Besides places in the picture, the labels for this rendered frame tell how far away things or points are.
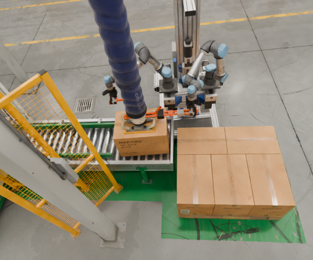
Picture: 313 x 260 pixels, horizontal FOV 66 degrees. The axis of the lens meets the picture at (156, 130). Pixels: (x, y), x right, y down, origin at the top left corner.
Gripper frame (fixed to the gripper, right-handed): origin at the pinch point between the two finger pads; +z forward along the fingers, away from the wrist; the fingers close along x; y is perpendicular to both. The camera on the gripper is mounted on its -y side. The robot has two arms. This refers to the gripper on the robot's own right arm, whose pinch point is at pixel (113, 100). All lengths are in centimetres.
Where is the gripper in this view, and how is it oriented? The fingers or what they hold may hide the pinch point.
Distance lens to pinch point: 285.7
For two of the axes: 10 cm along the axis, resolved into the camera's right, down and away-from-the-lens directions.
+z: 1.1, 5.7, 8.2
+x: -0.2, -8.2, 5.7
